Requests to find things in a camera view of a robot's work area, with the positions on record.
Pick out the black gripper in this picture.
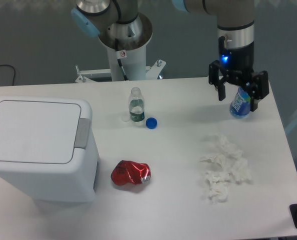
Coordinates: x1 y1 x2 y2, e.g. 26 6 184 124
208 36 269 112

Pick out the white trash can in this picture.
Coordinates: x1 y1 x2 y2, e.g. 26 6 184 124
0 95 100 203

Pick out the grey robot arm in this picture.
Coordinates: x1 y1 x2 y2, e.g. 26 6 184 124
71 0 269 111

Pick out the crushed red can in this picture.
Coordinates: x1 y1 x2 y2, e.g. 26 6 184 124
110 160 151 186

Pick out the blue labelled plastic bottle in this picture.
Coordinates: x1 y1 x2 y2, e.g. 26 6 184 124
229 86 251 119

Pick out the crumpled white tissue pile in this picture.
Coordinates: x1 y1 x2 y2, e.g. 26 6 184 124
200 134 253 204

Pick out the blue bottle cap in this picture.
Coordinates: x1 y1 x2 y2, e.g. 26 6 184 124
145 117 158 130

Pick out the clear empty plastic bottle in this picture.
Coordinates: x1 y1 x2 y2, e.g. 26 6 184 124
128 87 145 127

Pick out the white bottle cap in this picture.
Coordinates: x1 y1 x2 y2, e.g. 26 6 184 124
121 115 130 122

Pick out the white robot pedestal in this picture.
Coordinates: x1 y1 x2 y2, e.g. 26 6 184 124
75 13 167 83

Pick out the black floor cable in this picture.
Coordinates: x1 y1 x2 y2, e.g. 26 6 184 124
0 64 17 87

